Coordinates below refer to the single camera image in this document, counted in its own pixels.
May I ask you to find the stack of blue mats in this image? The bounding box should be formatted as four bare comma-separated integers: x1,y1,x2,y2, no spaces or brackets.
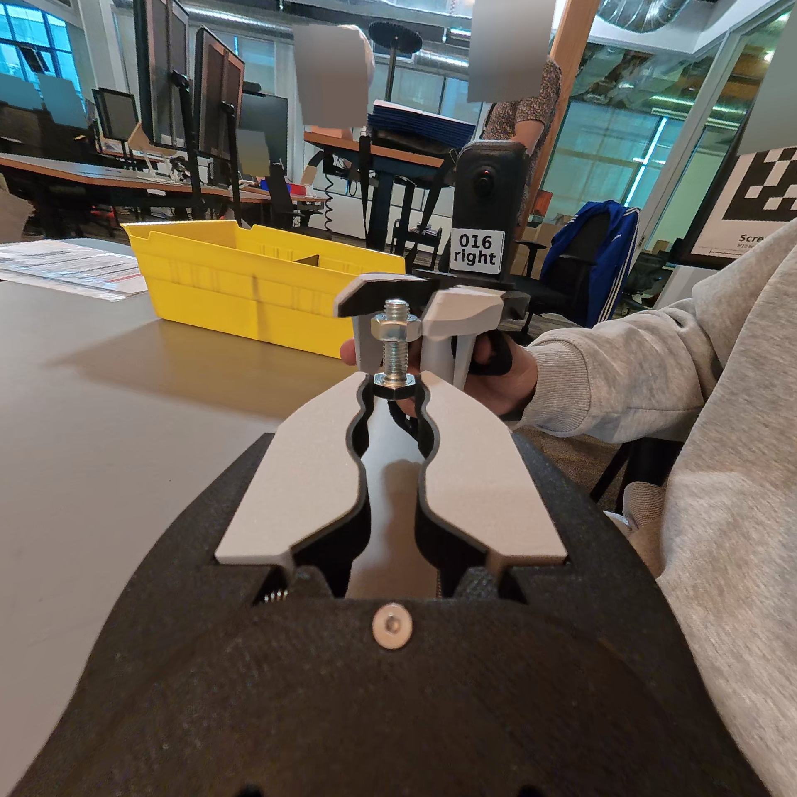
367,103,478,152

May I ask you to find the wooden standing desk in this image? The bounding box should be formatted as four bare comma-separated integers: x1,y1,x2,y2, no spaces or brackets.
305,131,450,250

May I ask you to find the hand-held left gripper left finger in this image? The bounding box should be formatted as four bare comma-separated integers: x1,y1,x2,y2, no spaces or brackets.
215,372,374,567

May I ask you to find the blue striped jacket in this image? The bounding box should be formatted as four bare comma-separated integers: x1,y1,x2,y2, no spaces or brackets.
540,201,642,329

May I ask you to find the person's grey sweatshirt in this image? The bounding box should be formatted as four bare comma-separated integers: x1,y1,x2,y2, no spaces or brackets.
619,349,797,797

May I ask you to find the small black monitor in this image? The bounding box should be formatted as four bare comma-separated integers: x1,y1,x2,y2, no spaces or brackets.
93,88,139,142

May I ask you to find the black floor lamp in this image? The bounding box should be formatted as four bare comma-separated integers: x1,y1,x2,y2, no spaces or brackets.
369,20,423,128

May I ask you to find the person's right forearm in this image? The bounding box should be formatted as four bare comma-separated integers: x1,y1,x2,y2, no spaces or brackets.
516,221,797,449

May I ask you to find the long wooden office desk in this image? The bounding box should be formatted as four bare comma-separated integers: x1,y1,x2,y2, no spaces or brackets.
0,152,326,216

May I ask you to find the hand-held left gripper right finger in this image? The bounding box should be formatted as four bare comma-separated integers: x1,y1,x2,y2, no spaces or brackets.
414,372,569,569

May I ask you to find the silver threaded bolt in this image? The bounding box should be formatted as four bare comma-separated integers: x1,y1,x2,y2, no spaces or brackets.
366,299,425,403

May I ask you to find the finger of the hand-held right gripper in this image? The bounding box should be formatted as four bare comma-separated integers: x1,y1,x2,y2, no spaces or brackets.
420,285,505,376
334,273,432,374

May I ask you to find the laminated instruction sheet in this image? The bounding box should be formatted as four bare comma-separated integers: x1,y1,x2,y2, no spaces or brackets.
0,242,148,302

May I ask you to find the tall black monitor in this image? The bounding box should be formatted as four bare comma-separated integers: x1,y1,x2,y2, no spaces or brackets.
134,0,191,152
194,28,245,161

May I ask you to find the grey desk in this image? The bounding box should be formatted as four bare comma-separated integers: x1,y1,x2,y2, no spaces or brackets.
0,238,530,797

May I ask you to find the pale cardboard sheet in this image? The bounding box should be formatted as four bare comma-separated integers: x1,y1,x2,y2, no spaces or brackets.
0,190,33,245

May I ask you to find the yellow plastic bin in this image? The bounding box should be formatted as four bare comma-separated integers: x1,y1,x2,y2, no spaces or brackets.
122,219,407,359

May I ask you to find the person's right hand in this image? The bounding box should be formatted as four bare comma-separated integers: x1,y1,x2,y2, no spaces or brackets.
340,336,540,430

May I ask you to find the black office chair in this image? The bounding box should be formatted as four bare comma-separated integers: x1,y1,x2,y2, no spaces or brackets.
516,240,623,338

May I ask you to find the wide black monitor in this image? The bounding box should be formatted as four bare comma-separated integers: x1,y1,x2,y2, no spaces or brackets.
238,93,289,176

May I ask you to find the checkered marker poster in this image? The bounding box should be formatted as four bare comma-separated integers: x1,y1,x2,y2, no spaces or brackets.
690,146,797,270

